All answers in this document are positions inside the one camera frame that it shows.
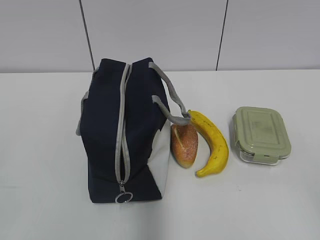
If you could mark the navy and white lunch bag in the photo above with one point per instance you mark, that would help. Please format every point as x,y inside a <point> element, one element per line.
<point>125,127</point>

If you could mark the green lid glass food container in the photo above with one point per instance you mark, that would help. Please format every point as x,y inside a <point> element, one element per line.
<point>260,135</point>

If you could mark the yellow banana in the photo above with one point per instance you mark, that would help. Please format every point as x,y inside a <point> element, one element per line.
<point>219,150</point>

